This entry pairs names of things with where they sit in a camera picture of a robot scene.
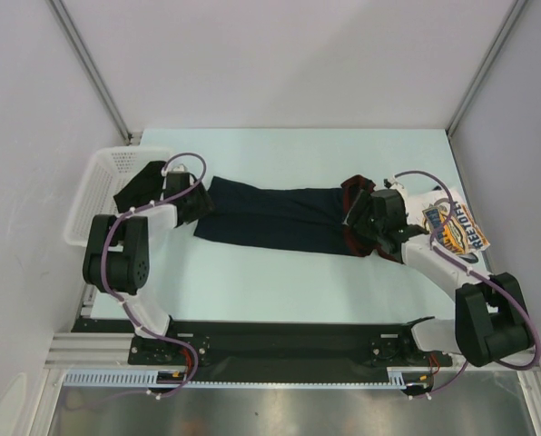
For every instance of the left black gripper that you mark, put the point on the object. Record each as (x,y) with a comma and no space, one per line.
(205,204)

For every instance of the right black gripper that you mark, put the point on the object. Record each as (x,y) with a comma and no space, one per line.
(362,203)

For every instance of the white tank top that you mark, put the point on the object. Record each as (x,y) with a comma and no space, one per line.
(461,235)

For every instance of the navy tank top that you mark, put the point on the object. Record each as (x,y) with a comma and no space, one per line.
(308,220)

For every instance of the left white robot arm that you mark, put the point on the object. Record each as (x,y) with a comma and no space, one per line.
(119,249)

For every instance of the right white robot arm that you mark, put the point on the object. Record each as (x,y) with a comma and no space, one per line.
(490,321)

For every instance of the black garment in basket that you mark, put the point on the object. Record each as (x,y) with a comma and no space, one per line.
(144,187)

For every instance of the white plastic basket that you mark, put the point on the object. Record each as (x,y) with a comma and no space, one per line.
(106,174)

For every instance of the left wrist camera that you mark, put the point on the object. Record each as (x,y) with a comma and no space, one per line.
(177,169)

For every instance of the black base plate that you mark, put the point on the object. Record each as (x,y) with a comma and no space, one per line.
(297,373)

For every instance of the right aluminium frame post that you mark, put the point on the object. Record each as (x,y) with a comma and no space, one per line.
(497,45)

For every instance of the aluminium frame post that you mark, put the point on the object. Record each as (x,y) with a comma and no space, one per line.
(85,59)
(497,45)

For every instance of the right cable duct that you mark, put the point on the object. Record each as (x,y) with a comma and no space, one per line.
(411,376)

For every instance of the cable duct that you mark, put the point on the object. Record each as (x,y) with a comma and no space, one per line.
(411,376)
(126,379)

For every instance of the left cable duct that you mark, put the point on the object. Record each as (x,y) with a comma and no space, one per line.
(126,379)

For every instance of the left aluminium frame post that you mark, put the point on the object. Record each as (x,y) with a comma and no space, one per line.
(85,59)

